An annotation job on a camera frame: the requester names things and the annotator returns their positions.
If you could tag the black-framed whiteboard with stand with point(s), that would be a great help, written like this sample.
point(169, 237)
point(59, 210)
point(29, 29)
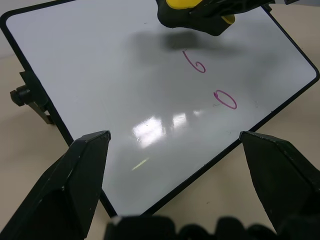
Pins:
point(100, 75)

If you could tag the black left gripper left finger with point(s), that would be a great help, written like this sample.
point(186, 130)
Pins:
point(57, 190)

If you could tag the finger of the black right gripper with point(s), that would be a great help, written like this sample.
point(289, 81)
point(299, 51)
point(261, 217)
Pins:
point(232, 7)

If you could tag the yellow and black eraser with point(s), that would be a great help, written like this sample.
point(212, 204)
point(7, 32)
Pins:
point(180, 18)

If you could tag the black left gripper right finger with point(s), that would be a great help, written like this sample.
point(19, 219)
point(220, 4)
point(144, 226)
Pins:
point(282, 180)

